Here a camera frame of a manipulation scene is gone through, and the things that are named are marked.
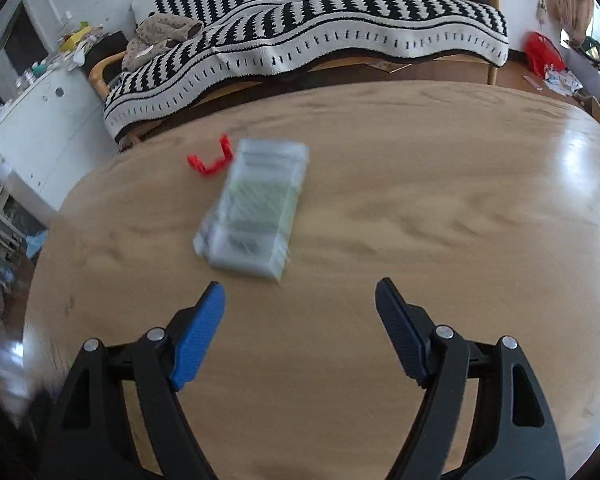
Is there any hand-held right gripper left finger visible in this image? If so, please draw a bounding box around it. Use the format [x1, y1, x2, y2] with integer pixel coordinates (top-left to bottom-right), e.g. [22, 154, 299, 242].
[40, 281, 226, 480]

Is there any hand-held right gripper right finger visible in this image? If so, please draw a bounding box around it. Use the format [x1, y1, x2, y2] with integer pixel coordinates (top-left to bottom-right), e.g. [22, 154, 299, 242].
[374, 277, 566, 480]

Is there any clear plastic packet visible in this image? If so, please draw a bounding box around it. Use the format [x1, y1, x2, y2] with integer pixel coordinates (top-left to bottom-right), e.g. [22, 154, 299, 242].
[192, 138, 311, 281]

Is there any oval wooden table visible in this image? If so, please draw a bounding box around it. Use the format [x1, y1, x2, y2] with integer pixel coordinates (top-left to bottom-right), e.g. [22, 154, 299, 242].
[22, 80, 600, 480]

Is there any red plastic clip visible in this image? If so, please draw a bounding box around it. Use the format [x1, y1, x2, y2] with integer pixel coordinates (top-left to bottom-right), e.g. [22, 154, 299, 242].
[187, 133, 235, 180]

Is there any white cabinet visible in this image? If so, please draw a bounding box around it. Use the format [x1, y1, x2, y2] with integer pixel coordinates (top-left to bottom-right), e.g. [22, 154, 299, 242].
[0, 64, 117, 211]

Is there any small open cardboard box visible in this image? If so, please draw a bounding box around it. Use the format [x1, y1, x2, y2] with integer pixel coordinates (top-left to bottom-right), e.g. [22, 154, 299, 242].
[577, 94, 600, 134]

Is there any pile of papers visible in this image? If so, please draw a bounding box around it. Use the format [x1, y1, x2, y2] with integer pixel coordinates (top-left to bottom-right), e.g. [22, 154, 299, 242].
[522, 64, 584, 97]

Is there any beige knitted garment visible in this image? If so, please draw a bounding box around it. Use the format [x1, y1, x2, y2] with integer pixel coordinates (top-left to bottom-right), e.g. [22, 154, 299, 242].
[121, 15, 204, 72]

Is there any red plastic bag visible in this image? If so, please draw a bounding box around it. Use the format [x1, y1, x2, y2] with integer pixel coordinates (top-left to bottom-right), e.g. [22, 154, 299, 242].
[524, 31, 566, 75]

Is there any yellow green packaging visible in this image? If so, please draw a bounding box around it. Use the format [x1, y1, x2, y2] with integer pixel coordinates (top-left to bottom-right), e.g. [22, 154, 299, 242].
[59, 20, 94, 54]

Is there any black white striped sofa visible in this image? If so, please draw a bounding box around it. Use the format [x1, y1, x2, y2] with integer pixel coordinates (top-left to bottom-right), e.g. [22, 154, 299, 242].
[103, 0, 510, 142]

